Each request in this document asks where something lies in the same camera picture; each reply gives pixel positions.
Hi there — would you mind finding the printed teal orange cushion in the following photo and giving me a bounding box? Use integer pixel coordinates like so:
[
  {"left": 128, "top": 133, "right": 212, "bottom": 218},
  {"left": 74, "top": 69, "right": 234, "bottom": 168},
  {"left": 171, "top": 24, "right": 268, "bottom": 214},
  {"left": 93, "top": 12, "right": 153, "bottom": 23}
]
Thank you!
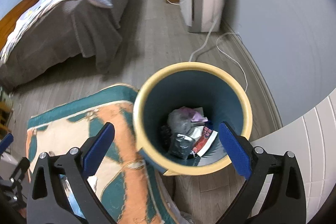
[{"left": 26, "top": 84, "right": 179, "bottom": 224}]

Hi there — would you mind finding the wooden bed with grey cover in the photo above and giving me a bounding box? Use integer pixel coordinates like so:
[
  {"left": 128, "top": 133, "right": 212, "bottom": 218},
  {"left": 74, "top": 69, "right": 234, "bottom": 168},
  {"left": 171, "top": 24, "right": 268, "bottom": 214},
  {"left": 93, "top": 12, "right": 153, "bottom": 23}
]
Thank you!
[{"left": 0, "top": 0, "right": 138, "bottom": 89}]

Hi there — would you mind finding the red white paper packet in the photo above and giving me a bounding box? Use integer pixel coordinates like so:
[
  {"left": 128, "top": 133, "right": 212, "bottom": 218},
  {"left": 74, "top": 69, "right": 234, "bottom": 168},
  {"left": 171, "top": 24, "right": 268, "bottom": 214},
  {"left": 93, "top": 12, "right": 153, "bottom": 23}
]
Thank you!
[{"left": 193, "top": 127, "right": 218, "bottom": 157}]

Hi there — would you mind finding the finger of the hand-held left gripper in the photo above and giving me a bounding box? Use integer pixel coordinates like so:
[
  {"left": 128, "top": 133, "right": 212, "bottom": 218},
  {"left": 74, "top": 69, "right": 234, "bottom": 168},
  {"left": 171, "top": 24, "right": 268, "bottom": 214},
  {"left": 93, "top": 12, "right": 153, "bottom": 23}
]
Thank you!
[
  {"left": 10, "top": 158, "right": 30, "bottom": 184},
  {"left": 0, "top": 133, "right": 14, "bottom": 155}
]

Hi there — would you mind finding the white power cable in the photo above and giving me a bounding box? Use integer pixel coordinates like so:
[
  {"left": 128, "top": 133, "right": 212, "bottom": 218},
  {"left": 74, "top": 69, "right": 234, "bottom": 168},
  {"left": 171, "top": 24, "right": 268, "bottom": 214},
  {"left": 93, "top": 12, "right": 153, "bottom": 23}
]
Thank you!
[{"left": 189, "top": 18, "right": 248, "bottom": 93}]

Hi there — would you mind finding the wooden shelf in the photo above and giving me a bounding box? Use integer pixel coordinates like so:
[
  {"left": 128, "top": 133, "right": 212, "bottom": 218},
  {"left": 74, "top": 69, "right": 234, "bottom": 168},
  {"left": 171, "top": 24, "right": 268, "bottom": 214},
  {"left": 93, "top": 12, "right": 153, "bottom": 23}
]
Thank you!
[{"left": 0, "top": 86, "right": 13, "bottom": 135}]

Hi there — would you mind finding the white panelled cabinet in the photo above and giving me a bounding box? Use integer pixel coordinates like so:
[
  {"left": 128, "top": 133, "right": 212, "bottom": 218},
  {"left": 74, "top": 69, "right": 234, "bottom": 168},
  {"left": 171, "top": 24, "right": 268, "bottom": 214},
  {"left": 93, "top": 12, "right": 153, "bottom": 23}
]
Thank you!
[{"left": 249, "top": 94, "right": 336, "bottom": 224}]

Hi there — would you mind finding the grey plastic bag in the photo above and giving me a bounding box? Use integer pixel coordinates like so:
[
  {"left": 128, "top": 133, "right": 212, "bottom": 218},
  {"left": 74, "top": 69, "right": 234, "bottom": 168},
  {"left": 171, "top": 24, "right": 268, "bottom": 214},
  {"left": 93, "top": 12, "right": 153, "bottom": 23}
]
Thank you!
[{"left": 167, "top": 109, "right": 200, "bottom": 135}]

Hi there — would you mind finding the white crumpled tissue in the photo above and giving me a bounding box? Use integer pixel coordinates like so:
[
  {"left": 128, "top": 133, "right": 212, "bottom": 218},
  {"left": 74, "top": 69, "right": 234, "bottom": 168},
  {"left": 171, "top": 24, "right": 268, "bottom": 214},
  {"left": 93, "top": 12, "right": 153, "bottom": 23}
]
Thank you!
[{"left": 88, "top": 175, "right": 99, "bottom": 193}]

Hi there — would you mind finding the grey blanket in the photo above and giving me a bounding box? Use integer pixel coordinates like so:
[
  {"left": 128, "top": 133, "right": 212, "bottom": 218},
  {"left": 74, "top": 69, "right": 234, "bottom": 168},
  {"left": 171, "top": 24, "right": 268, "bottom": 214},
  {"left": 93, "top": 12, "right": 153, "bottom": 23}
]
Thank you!
[{"left": 71, "top": 2, "right": 123, "bottom": 74}]

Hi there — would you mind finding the blue bin with cream rim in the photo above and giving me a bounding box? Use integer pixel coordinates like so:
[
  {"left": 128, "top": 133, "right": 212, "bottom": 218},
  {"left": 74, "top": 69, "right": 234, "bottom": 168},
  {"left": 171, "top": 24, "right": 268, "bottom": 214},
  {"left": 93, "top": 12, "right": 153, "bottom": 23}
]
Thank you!
[{"left": 133, "top": 62, "right": 253, "bottom": 177}]

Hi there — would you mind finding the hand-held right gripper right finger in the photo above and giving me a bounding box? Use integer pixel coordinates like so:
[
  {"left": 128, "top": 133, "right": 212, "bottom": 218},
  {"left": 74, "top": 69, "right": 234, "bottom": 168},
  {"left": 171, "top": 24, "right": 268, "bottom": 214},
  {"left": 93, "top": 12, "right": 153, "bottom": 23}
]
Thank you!
[{"left": 215, "top": 121, "right": 307, "bottom": 224}]

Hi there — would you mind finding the black foil packet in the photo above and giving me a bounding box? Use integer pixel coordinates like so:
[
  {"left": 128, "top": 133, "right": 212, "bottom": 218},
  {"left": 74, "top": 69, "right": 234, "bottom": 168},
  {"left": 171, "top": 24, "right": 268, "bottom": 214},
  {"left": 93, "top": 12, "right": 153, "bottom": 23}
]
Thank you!
[{"left": 168, "top": 133, "right": 196, "bottom": 160}]

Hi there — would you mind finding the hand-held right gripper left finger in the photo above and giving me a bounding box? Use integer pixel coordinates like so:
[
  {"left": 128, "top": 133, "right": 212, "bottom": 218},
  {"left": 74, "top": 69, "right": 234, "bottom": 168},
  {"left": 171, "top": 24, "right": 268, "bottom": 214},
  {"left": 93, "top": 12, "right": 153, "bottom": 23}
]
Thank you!
[{"left": 25, "top": 122, "right": 117, "bottom": 224}]

